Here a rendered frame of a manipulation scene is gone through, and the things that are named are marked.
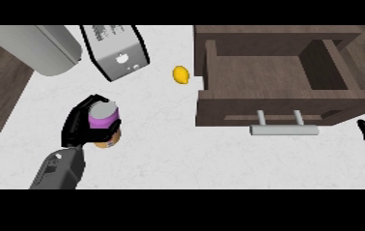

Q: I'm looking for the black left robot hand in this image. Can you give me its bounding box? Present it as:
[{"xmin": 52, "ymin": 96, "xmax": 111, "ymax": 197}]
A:
[{"xmin": 61, "ymin": 94, "xmax": 123, "ymax": 149}]

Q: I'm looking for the purple and orange can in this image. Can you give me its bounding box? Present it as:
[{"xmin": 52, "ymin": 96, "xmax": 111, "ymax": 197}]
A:
[{"xmin": 88, "ymin": 101, "xmax": 123, "ymax": 150}]

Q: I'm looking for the brown wooden drawer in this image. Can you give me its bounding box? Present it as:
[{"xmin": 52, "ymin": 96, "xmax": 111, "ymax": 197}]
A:
[{"xmin": 194, "ymin": 39, "xmax": 365, "ymax": 128}]

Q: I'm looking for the brown wooden panel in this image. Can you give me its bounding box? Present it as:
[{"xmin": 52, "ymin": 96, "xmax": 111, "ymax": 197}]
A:
[{"xmin": 0, "ymin": 46, "xmax": 36, "ymax": 133}]

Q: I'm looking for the silver toaster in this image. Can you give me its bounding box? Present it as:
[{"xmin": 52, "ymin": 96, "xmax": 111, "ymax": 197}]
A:
[{"xmin": 79, "ymin": 25, "xmax": 151, "ymax": 83}]

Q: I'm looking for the pale grey rounded appliance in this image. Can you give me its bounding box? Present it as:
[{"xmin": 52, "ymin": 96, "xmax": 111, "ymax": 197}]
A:
[{"xmin": 0, "ymin": 25, "xmax": 85, "ymax": 77}]

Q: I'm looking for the yellow lemon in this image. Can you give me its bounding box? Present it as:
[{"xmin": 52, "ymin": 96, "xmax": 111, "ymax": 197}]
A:
[{"xmin": 172, "ymin": 65, "xmax": 191, "ymax": 85}]

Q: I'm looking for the brown wooden cabinet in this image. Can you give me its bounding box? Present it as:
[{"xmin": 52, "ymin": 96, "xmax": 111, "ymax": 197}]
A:
[{"xmin": 193, "ymin": 25, "xmax": 365, "ymax": 91}]

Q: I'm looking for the grey drawer handle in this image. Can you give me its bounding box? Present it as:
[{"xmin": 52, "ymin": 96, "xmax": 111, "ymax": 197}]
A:
[{"xmin": 250, "ymin": 109, "xmax": 320, "ymax": 136}]

